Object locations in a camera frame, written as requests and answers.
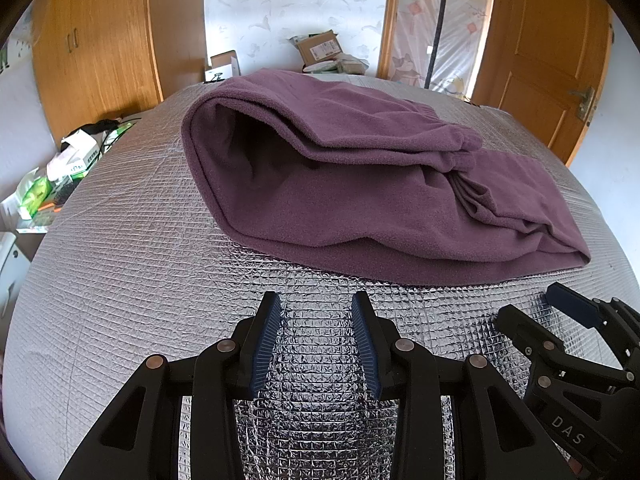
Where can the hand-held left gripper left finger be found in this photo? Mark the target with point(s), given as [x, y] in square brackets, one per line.
[262, 350]

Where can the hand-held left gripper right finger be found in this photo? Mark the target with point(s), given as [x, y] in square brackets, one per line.
[367, 350]

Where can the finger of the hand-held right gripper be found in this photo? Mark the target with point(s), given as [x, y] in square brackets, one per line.
[525, 332]
[575, 305]

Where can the purple fleece pants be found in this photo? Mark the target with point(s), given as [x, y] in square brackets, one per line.
[350, 210]

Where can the silver quilted mat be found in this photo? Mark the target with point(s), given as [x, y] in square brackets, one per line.
[150, 260]

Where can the brass door lock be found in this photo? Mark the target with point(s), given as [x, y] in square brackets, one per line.
[584, 100]

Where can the white plastic box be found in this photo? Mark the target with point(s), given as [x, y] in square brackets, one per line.
[7, 265]

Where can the wooden door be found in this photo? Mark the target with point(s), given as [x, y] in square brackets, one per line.
[540, 35]

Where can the green packet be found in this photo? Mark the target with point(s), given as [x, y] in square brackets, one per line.
[36, 195]

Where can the dark cloth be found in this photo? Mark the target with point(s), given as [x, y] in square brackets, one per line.
[100, 126]

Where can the white carton box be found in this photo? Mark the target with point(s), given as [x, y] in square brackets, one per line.
[222, 66]

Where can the crumpled plastic bags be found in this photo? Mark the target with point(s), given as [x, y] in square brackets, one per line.
[345, 64]

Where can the clear plastic door curtain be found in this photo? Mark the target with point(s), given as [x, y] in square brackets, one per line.
[465, 25]

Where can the open cardboard box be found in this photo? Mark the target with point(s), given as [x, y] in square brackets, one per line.
[317, 46]

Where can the black pole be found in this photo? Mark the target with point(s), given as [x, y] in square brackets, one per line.
[437, 20]

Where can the wooden wardrobe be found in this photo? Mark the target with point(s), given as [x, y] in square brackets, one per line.
[110, 35]

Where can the wooden door frame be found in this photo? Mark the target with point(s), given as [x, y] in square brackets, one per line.
[387, 20]

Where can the cartoon wall poster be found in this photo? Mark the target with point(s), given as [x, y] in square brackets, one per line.
[6, 57]

